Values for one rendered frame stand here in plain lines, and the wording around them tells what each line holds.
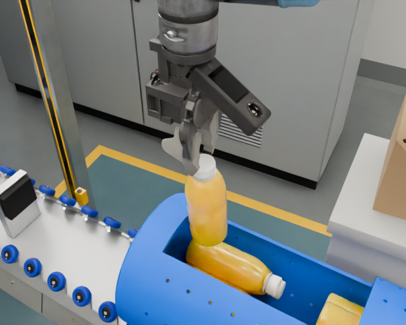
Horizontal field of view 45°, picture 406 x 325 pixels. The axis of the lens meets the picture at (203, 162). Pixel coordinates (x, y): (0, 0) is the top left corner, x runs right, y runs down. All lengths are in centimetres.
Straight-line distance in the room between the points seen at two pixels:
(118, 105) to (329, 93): 130
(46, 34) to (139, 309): 79
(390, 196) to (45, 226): 85
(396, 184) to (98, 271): 71
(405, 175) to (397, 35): 256
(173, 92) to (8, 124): 272
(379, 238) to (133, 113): 212
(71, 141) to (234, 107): 101
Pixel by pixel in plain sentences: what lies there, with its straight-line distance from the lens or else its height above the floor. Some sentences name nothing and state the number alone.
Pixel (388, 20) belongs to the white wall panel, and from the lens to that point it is 349.
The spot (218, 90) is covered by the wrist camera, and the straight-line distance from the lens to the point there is 63.
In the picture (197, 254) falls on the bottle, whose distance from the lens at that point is 99.
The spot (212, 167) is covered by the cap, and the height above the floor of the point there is 140.
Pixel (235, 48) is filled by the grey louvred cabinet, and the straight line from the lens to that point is 235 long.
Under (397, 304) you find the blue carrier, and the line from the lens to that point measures 86.
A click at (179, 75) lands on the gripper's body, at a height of 156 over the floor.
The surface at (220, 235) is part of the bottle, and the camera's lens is 87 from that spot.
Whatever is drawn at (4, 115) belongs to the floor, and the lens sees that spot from 342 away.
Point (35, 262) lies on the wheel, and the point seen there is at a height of 98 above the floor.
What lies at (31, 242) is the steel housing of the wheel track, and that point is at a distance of 133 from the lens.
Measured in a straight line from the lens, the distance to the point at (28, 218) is 136.
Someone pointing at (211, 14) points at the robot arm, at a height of 165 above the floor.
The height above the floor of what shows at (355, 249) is 107.
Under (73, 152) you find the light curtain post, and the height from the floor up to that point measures 88.
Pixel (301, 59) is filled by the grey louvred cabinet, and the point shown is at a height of 79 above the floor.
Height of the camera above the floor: 192
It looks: 43 degrees down
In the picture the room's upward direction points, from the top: straight up
